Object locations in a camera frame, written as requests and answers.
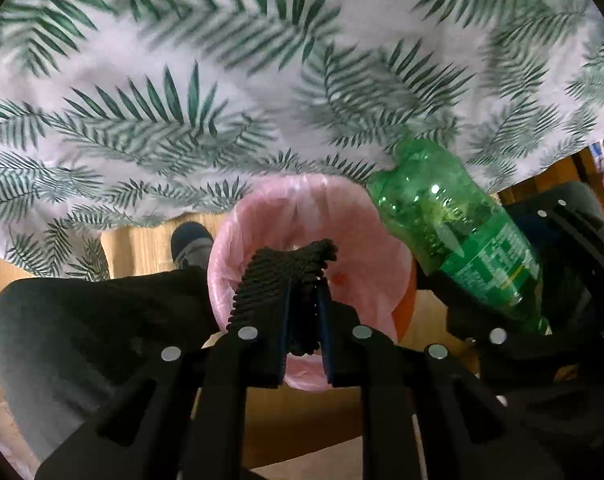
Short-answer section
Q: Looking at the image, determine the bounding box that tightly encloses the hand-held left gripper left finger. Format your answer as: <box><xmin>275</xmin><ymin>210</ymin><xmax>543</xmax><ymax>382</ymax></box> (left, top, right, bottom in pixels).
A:
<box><xmin>34</xmin><ymin>280</ymin><xmax>295</xmax><ymax>480</ymax></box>

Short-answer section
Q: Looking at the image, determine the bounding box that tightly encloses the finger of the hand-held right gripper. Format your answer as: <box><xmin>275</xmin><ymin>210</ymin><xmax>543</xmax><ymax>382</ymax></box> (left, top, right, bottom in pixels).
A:
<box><xmin>499</xmin><ymin>181</ymin><xmax>604</xmax><ymax>321</ymax></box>
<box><xmin>416</xmin><ymin>265</ymin><xmax>604</xmax><ymax>397</ymax></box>

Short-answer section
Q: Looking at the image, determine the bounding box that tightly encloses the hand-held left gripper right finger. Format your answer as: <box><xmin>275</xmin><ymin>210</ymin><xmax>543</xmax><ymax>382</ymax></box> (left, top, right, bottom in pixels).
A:
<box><xmin>316</xmin><ymin>282</ymin><xmax>567</xmax><ymax>480</ymax></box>

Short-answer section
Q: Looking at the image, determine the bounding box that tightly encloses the black knitted cloth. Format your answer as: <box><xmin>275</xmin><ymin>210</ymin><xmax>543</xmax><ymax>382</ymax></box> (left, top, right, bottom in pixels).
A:
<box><xmin>230</xmin><ymin>239</ymin><xmax>339</xmax><ymax>357</ymax></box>

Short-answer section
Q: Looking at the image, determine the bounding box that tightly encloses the pink-lined waste bin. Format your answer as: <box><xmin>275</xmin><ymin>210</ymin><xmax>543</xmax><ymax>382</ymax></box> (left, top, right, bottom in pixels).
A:
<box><xmin>206</xmin><ymin>174</ymin><xmax>419</xmax><ymax>392</ymax></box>

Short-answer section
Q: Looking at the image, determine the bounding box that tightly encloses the green plastic bottle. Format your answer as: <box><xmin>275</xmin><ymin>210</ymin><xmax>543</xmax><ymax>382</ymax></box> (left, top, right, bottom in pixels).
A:
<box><xmin>366</xmin><ymin>136</ymin><xmax>554</xmax><ymax>337</ymax></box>

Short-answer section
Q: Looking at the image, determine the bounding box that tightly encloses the dark shoe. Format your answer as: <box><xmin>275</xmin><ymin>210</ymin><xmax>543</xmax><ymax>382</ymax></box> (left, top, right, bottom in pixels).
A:
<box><xmin>170</xmin><ymin>221</ymin><xmax>216</xmax><ymax>272</ymax></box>

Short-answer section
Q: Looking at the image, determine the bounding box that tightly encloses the person's left leg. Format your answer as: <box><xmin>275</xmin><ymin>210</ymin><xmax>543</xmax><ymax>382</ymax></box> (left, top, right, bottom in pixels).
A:
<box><xmin>0</xmin><ymin>266</ymin><xmax>220</xmax><ymax>463</ymax></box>

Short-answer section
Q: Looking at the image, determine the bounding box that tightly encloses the leaf-printed white tablecloth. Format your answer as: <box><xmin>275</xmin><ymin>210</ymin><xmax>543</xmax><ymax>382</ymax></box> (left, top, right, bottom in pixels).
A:
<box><xmin>0</xmin><ymin>0</ymin><xmax>604</xmax><ymax>283</ymax></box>

